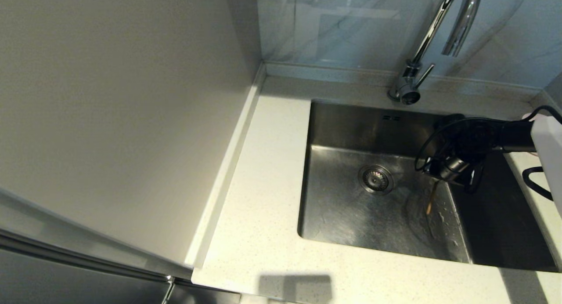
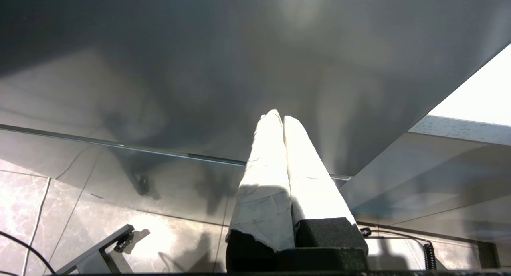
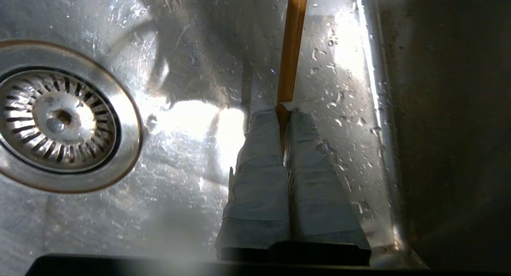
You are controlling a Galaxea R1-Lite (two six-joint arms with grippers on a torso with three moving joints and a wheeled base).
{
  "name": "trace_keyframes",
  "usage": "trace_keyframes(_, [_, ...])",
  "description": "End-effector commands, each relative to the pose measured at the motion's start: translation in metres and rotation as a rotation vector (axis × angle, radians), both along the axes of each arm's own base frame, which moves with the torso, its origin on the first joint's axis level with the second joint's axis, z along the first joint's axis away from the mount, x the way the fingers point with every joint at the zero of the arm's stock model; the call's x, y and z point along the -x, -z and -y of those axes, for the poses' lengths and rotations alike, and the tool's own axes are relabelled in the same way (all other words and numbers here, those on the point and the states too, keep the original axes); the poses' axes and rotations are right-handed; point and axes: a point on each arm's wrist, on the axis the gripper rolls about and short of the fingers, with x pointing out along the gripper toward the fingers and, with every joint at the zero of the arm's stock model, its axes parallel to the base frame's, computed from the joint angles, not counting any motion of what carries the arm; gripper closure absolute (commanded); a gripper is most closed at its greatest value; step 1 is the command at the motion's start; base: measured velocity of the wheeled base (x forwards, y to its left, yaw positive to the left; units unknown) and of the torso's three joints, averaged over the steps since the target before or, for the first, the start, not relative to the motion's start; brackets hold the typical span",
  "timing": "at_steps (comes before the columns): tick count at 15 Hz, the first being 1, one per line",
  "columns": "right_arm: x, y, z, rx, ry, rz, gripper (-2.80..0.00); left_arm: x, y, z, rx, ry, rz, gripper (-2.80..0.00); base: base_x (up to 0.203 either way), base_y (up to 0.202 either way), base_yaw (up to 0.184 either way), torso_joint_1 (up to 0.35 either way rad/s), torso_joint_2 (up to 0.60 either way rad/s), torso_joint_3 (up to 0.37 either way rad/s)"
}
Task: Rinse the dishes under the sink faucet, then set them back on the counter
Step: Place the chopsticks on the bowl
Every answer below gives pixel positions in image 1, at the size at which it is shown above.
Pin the stainless steel sink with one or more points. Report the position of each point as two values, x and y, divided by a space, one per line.
351 225

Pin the grey tall cabinet door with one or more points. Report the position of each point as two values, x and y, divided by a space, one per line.
66 282

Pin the wooden chopstick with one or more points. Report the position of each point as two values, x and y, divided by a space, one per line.
432 198

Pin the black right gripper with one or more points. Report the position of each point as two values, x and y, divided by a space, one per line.
467 148

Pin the chrome gooseneck faucet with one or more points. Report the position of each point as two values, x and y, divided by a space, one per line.
408 84

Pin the metal sink drain strainer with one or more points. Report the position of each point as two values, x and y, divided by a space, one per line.
375 179

